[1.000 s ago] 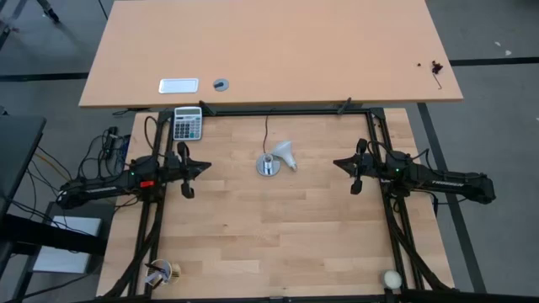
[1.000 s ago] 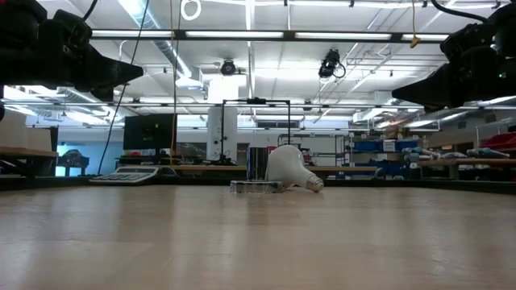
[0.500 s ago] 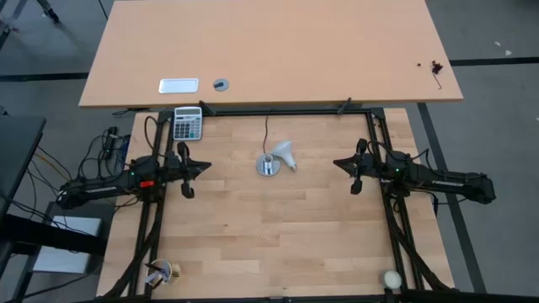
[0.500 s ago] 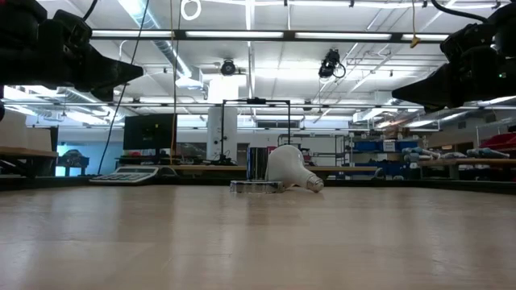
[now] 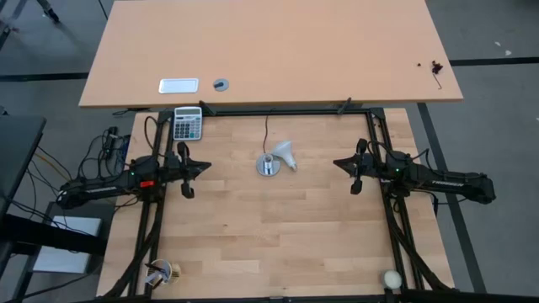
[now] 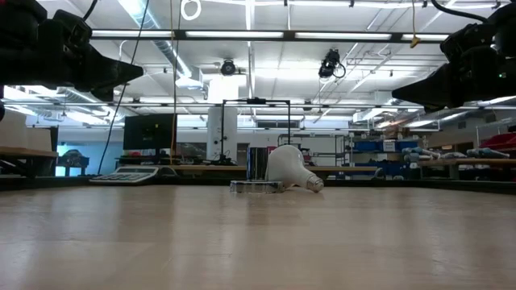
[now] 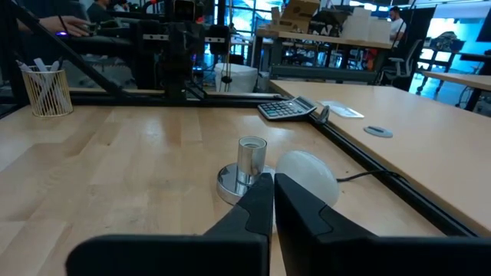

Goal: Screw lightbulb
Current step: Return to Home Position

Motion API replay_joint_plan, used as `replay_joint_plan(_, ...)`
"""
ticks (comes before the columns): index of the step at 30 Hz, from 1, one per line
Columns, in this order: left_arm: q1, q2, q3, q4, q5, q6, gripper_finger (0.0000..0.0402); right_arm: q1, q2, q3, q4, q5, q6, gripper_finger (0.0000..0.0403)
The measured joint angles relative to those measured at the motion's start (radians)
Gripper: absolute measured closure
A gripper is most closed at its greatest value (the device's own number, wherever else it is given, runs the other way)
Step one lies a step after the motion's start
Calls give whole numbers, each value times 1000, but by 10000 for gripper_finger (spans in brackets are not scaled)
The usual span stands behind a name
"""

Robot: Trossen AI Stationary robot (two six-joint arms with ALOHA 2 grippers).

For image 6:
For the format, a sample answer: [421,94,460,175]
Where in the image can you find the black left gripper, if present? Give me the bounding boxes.
[15,38,145,102]

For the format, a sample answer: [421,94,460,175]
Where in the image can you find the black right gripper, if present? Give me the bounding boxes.
[390,48,516,114]

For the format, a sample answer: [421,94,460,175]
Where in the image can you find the white reflector lightbulb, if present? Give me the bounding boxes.
[264,144,325,193]

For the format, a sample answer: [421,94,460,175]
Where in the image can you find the chrome lamp socket base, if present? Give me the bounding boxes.
[229,147,285,194]

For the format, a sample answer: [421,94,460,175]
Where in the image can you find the black computer monitor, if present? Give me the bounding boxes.
[123,113,178,151]

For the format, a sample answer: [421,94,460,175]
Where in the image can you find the wooden workbench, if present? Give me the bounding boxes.
[417,158,516,180]

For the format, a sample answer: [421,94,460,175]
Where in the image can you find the red storage bin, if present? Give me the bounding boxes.
[478,132,516,152]

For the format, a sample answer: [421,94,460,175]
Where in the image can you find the blue storage bin shelf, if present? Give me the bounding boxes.
[351,138,421,179]

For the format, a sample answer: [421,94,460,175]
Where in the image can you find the white cardboard box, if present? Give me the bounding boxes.
[0,111,27,150]
[26,127,53,151]

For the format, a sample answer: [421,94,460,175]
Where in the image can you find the grey desk calculator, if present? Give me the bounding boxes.
[88,165,162,186]

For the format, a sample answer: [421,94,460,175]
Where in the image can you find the wooden side bench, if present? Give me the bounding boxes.
[0,146,60,178]

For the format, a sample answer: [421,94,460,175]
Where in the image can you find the white building pillar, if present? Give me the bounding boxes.
[206,76,239,161]

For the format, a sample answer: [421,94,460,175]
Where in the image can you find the black tubular stand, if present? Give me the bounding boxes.
[220,97,292,163]

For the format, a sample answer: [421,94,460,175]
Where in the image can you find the black overhead light bar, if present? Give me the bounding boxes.
[90,28,451,44]

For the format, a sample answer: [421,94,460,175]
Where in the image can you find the black hanging cable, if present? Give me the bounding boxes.
[96,0,151,176]

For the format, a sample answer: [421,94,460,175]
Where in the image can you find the yellow tagged hanging cord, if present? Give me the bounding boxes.
[410,0,422,49]

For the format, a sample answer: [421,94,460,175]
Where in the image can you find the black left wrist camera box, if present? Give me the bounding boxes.
[52,8,94,46]

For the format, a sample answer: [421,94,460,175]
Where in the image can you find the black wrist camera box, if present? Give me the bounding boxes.
[439,22,497,64]
[52,8,94,46]

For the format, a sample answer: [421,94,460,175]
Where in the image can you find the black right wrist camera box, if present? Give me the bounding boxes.
[439,22,497,64]

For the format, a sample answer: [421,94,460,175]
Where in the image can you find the black left camera cable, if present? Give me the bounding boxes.
[81,0,100,22]

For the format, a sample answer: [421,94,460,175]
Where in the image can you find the black camera cable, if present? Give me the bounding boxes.
[430,0,491,24]
[81,0,100,22]

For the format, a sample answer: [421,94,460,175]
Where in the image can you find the black right camera cable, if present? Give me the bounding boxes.
[430,0,491,24]

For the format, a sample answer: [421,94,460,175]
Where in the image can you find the black aluminium table frame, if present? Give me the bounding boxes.
[0,173,516,195]

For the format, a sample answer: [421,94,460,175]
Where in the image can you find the black camera with cable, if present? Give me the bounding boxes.
[317,48,347,81]

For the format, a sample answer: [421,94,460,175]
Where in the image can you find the round black overhead camera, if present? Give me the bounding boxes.
[219,59,238,77]

